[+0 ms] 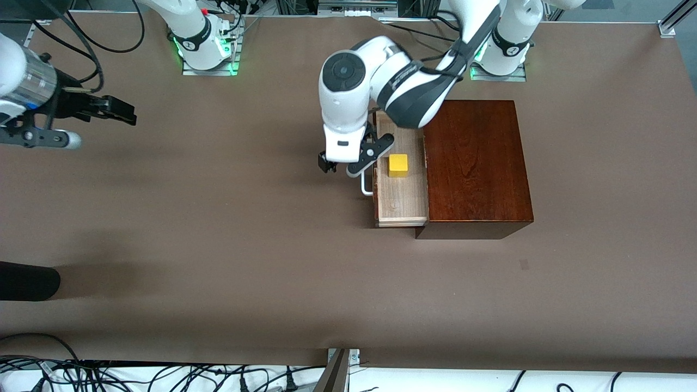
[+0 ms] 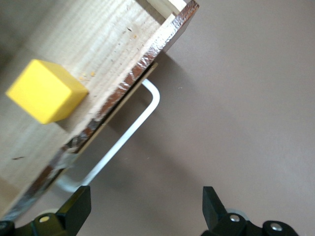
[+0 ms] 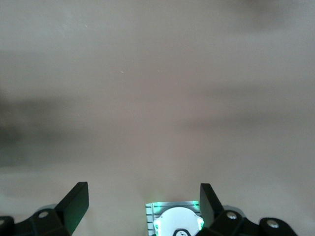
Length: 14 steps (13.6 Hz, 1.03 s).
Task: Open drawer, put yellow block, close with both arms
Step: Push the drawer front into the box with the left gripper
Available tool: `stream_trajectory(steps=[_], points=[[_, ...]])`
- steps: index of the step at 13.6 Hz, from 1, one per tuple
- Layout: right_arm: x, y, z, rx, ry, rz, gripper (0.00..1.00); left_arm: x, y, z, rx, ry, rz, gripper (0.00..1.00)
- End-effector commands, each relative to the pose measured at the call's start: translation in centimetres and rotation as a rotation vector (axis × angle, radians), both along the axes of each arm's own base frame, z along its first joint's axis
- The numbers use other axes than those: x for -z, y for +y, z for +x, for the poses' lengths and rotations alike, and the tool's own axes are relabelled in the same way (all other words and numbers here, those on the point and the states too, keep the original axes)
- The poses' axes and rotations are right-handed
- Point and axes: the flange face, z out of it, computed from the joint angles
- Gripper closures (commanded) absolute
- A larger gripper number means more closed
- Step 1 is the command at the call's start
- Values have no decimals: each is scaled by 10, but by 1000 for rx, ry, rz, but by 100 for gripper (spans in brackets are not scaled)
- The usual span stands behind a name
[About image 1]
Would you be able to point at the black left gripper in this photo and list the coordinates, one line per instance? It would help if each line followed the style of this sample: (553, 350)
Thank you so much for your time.
(325, 163)

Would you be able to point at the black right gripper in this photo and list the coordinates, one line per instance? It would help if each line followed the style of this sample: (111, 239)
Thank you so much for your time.
(73, 103)

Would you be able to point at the yellow wooden cube block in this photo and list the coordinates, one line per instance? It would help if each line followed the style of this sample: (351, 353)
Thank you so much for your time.
(398, 166)

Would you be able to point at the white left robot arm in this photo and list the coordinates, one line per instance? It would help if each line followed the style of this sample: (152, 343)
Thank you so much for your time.
(343, 76)

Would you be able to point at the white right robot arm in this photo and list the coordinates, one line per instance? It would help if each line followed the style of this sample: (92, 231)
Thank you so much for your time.
(188, 27)

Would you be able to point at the brown table cover mat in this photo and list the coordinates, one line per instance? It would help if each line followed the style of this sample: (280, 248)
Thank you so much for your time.
(218, 245)

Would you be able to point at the dark brown wooden cabinet box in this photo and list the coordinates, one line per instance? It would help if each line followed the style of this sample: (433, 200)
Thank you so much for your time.
(479, 174)

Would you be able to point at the silver power strip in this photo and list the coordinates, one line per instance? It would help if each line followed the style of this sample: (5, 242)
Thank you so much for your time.
(354, 7)

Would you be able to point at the black ribbed foam cylinder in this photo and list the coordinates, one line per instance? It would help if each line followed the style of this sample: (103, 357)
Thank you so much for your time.
(27, 281)

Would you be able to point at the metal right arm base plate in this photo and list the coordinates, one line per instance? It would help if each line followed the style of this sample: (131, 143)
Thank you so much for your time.
(209, 72)

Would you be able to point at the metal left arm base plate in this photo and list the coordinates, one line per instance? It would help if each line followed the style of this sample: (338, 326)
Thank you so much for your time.
(503, 78)

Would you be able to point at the small metal mounting bracket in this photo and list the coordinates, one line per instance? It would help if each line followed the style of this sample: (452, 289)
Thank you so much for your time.
(355, 356)

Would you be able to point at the grey metal camera post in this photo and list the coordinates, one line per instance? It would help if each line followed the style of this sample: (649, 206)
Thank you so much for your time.
(335, 375)

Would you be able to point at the aluminium corner frame profile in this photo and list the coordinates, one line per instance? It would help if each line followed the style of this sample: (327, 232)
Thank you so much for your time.
(667, 28)

